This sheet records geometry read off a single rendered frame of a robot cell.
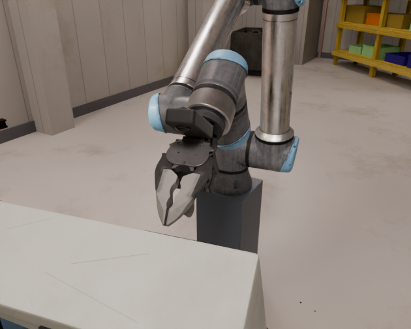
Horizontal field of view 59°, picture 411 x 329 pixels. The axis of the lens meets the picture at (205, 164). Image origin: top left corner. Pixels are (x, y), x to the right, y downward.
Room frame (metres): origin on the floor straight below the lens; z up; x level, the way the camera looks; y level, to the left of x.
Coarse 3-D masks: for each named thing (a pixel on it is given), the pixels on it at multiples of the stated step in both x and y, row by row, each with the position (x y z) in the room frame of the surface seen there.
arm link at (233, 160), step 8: (248, 144) 1.32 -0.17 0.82; (216, 152) 1.37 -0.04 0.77; (224, 152) 1.34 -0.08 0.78; (232, 152) 1.33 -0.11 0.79; (240, 152) 1.32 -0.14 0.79; (248, 152) 1.31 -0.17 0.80; (224, 160) 1.34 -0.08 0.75; (232, 160) 1.33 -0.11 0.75; (240, 160) 1.32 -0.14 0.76; (248, 160) 1.30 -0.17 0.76; (224, 168) 1.34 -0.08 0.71; (232, 168) 1.33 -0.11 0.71; (240, 168) 1.34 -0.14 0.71
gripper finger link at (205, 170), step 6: (210, 162) 0.52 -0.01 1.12; (198, 168) 0.51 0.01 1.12; (204, 168) 0.51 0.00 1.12; (210, 168) 0.51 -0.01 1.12; (204, 174) 0.50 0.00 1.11; (210, 174) 0.51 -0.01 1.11; (198, 180) 0.49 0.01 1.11; (204, 180) 0.49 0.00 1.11; (198, 186) 0.48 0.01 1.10; (204, 186) 0.49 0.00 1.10; (192, 192) 0.48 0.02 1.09; (198, 192) 0.48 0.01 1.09
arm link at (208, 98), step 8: (200, 88) 0.65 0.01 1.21; (208, 88) 0.64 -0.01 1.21; (192, 96) 0.65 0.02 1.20; (200, 96) 0.63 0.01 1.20; (208, 96) 0.63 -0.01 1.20; (216, 96) 0.63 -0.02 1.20; (224, 96) 0.63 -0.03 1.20; (192, 104) 0.62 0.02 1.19; (200, 104) 0.61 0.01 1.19; (208, 104) 0.61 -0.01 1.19; (216, 104) 0.61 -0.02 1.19; (224, 104) 0.62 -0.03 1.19; (232, 104) 0.64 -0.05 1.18; (216, 112) 0.61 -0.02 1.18; (224, 112) 0.61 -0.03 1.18; (232, 112) 0.63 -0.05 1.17; (224, 120) 0.61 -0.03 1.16; (232, 120) 0.63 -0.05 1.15; (224, 128) 0.63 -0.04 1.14
